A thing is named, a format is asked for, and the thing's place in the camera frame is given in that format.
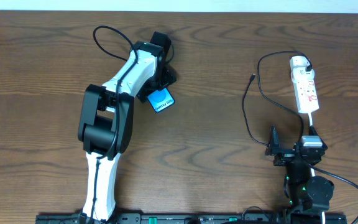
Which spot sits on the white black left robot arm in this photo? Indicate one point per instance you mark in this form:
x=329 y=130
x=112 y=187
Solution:
x=107 y=115

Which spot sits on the white power strip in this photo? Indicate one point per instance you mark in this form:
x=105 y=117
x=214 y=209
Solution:
x=305 y=93

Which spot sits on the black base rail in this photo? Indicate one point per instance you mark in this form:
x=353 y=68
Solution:
x=136 y=218

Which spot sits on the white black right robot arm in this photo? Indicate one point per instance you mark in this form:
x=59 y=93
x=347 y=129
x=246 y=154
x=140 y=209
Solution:
x=309 y=194

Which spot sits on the blue screen smartphone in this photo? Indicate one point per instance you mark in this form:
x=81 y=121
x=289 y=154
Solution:
x=161 y=100

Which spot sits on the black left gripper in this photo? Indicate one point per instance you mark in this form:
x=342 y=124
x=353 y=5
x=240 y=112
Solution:
x=168 y=78

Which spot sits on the white usb charger plug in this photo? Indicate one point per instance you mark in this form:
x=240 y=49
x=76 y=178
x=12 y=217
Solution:
x=301 y=75

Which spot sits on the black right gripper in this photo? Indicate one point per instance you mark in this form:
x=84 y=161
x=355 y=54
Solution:
x=289 y=154

